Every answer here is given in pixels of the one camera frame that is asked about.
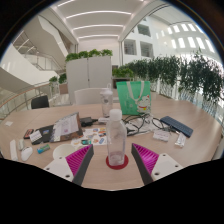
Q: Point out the clear tumbler with lid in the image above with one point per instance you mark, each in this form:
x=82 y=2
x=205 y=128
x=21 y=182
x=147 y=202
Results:
x=106 y=101

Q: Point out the ceiling light strips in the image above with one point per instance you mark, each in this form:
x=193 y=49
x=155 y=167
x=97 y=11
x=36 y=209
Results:
x=96 y=26

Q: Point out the green plant hedge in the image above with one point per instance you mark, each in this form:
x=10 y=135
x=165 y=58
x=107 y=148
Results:
x=173 y=73

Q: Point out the small black red box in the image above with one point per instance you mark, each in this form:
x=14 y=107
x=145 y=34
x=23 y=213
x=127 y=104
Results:
x=28 y=133

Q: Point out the clear plastic water bottle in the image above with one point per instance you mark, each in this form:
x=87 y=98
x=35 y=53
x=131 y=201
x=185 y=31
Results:
x=116 y=140

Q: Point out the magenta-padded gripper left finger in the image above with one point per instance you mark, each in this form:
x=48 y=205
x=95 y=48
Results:
x=78 y=160

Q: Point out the green tote bag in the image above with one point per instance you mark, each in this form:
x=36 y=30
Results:
x=128 y=98

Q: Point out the white narrow packet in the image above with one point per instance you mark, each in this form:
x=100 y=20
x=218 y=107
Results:
x=180 y=140

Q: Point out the black chair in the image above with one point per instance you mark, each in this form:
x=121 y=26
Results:
x=40 y=102

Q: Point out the small white charger block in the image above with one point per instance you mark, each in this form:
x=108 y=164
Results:
x=21 y=144

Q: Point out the white paper slip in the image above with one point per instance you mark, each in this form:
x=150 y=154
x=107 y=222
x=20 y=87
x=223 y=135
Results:
x=9 y=123

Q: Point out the white computer mouse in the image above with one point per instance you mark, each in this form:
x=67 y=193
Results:
x=26 y=154

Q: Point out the small green tube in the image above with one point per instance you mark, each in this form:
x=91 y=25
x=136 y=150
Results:
x=43 y=149

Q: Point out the flat round red coaster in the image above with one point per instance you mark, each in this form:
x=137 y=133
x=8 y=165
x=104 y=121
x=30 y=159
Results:
x=109 y=164

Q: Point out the white power strip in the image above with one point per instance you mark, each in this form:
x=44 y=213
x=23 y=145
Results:
x=13 y=150

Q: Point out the white cabinet with plants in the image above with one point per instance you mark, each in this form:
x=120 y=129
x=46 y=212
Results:
x=88 y=75

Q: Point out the white flat packet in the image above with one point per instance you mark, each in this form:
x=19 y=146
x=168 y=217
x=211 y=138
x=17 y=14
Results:
x=161 y=135

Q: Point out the brown notebook with papers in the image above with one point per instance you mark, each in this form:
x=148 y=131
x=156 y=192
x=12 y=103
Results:
x=66 y=127

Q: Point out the small potted plant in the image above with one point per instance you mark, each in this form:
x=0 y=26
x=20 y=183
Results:
x=61 y=79

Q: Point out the white chair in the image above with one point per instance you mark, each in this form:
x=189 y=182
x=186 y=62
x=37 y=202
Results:
x=88 y=96

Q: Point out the black power adapter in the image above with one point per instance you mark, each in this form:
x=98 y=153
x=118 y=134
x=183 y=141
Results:
x=86 y=121

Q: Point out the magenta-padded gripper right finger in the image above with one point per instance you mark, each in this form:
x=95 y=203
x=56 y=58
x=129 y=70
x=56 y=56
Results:
x=146 y=158

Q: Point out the colourful sticker sheet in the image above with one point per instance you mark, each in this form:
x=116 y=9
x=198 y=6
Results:
x=95 y=136

